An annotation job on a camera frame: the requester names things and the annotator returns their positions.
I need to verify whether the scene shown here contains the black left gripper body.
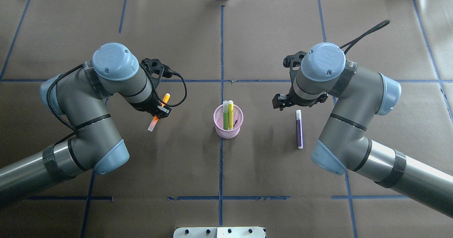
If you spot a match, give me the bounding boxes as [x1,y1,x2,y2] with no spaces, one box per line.
[129,58,174,115]

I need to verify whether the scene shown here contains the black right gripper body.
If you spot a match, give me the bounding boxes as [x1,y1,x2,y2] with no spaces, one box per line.
[283,51,327,108]

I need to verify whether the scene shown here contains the orange highlighter pen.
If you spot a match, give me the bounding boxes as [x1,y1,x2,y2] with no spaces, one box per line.
[147,93,171,132]

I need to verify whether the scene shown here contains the purple highlighter pen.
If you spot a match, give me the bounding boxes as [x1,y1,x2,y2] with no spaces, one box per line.
[296,109,304,149]

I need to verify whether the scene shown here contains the yellow highlighter pen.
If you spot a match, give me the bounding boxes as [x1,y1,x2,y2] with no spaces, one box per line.
[228,100,234,130]

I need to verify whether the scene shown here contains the green highlighter pen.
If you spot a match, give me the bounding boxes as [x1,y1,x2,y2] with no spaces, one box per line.
[222,100,228,130]

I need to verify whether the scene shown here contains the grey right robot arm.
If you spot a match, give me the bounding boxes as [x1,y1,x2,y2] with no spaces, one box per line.
[273,42,453,217]

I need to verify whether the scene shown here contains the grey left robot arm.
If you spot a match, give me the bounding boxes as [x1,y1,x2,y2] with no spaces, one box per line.
[1,42,180,208]

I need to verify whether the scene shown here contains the pink mesh pen holder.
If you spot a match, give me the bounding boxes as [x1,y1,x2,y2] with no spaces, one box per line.
[213,101,244,139]

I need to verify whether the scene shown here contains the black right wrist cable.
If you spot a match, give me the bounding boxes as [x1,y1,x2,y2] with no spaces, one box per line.
[340,19,390,54]

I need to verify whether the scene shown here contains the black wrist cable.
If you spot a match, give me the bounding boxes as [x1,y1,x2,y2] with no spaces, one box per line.
[340,19,390,54]
[46,64,187,132]

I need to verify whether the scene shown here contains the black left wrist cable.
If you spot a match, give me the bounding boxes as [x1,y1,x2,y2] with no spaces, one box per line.
[46,64,187,132]

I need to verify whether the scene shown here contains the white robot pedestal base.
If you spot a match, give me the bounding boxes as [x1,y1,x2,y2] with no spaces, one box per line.
[173,226,267,238]

